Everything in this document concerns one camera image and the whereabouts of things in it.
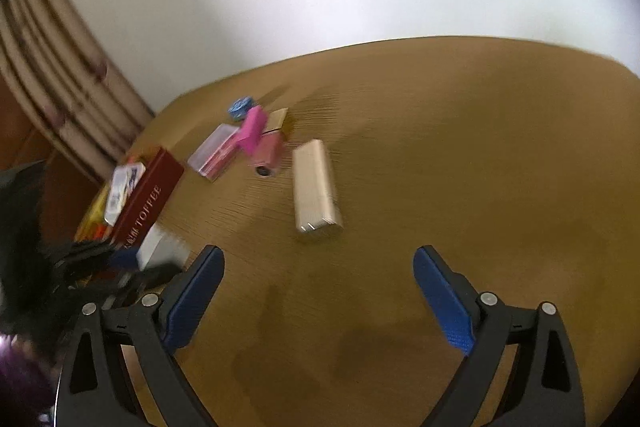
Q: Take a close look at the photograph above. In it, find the pink cosmetic tube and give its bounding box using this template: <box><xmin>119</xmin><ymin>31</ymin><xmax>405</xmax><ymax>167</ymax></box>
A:
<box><xmin>250</xmin><ymin>132</ymin><xmax>289</xmax><ymax>178</ymax></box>

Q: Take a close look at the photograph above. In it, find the beige patterned curtain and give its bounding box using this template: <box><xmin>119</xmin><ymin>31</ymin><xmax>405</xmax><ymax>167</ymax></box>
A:
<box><xmin>0</xmin><ymin>0</ymin><xmax>156</xmax><ymax>186</ymax></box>

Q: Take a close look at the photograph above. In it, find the red tin box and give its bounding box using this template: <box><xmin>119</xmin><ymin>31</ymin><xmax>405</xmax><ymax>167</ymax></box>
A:
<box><xmin>75</xmin><ymin>146</ymin><xmax>186</xmax><ymax>253</ymax></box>

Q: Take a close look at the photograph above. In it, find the gold rectangular case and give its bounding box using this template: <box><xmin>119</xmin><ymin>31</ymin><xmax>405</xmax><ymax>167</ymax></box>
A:
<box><xmin>291</xmin><ymin>139</ymin><xmax>345</xmax><ymax>241</ymax></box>

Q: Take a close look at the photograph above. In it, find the white rectangular box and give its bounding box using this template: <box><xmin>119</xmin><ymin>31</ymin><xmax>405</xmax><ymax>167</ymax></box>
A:
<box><xmin>135</xmin><ymin>223</ymin><xmax>191</xmax><ymax>272</ymax></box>

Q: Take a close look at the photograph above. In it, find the white printed packet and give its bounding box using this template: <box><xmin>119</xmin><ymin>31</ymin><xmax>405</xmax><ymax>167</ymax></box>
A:
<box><xmin>106</xmin><ymin>163</ymin><xmax>149</xmax><ymax>226</ymax></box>

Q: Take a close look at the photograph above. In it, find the clear pink plastic box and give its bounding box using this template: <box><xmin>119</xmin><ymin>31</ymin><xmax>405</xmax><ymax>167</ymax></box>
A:
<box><xmin>187</xmin><ymin>124</ymin><xmax>241</xmax><ymax>183</ymax></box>

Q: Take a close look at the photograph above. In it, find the pink block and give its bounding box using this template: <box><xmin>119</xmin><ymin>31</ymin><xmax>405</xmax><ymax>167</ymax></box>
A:
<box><xmin>235</xmin><ymin>106</ymin><xmax>266</xmax><ymax>156</ymax></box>

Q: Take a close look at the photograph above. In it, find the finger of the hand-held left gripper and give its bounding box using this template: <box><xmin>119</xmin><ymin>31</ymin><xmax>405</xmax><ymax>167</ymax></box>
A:
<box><xmin>47</xmin><ymin>239</ymin><xmax>140</xmax><ymax>272</ymax></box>
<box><xmin>65</xmin><ymin>263</ymin><xmax>187</xmax><ymax>305</ymax></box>

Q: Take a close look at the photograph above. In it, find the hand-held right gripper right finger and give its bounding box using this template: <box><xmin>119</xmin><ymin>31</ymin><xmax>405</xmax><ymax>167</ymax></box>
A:
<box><xmin>413</xmin><ymin>245</ymin><xmax>586</xmax><ymax>427</ymax></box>

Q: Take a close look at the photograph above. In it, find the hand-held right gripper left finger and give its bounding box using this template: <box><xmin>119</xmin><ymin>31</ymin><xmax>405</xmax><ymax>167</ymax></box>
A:
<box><xmin>52</xmin><ymin>245</ymin><xmax>226</xmax><ymax>427</ymax></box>

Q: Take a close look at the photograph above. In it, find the brown wooden door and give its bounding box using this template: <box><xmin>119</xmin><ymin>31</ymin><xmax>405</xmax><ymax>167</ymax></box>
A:
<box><xmin>0</xmin><ymin>72</ymin><xmax>101</xmax><ymax>208</ymax></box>

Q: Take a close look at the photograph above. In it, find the cream block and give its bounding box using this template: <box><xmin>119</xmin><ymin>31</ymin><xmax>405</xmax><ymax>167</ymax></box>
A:
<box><xmin>265</xmin><ymin>108</ymin><xmax>290</xmax><ymax>136</ymax></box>

